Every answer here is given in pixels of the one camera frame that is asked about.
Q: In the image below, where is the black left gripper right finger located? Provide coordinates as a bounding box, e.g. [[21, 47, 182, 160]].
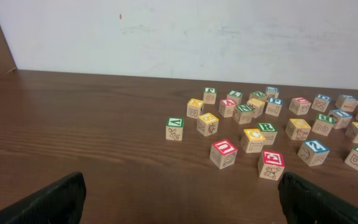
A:
[[278, 172, 358, 224]]

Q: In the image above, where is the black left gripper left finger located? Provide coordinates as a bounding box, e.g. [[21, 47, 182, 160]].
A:
[[0, 172, 86, 224]]

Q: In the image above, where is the green R block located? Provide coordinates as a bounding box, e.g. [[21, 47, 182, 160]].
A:
[[257, 123, 278, 145]]

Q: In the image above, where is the green B block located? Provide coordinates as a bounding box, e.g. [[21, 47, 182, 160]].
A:
[[311, 113, 334, 136]]

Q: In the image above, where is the blue T block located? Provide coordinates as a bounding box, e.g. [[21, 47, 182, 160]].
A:
[[328, 109, 352, 129]]

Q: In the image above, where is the red E block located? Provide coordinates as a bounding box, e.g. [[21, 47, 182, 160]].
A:
[[258, 150, 285, 180]]

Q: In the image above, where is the blue 2 block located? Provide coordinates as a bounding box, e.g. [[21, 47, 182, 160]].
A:
[[297, 139, 330, 167]]

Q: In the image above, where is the yellow C block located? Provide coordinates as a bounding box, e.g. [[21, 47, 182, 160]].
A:
[[241, 129, 265, 153]]

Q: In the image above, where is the red U block near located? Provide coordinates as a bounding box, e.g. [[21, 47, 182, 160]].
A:
[[209, 139, 237, 169]]

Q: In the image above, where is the red u block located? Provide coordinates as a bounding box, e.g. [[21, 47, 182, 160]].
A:
[[209, 139, 237, 169], [289, 97, 311, 115]]

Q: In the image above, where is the red U block far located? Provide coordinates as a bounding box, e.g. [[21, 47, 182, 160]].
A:
[[289, 97, 311, 115]]

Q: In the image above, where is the blue P block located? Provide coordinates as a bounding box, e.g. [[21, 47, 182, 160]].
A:
[[265, 97, 283, 117]]

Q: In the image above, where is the blue D block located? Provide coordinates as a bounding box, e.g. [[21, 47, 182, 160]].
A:
[[311, 94, 331, 113]]

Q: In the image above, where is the green N block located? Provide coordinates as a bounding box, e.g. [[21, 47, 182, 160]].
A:
[[232, 104, 254, 124]]

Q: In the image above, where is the blue S block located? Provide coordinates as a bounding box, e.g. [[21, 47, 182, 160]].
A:
[[335, 95, 358, 112]]

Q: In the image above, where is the blue J block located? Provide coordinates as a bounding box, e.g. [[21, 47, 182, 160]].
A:
[[265, 86, 280, 99]]

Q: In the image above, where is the green Z block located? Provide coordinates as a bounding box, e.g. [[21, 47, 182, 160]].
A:
[[249, 91, 267, 102]]

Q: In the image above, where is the red A block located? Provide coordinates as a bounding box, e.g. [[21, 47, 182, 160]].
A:
[[219, 98, 237, 118]]

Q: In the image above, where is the yellow S block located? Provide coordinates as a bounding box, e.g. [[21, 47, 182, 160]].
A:
[[196, 113, 219, 137]]

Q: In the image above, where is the green L block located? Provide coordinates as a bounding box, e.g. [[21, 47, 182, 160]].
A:
[[226, 90, 243, 105]]

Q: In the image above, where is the green V block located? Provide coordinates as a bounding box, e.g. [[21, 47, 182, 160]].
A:
[[166, 117, 184, 141]]

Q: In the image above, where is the green T block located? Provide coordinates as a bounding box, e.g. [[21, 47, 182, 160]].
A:
[[203, 87, 217, 105]]

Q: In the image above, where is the yellow K block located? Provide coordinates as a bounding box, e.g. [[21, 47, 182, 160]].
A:
[[186, 98, 204, 119]]

